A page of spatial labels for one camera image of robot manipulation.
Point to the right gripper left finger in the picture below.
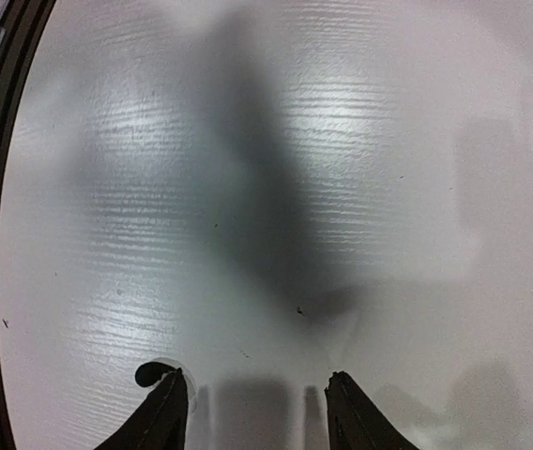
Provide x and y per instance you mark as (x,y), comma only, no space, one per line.
(159,422)

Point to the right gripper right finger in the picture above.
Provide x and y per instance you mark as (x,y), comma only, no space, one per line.
(354,422)

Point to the black earbud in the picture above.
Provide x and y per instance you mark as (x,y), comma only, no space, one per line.
(152,372)

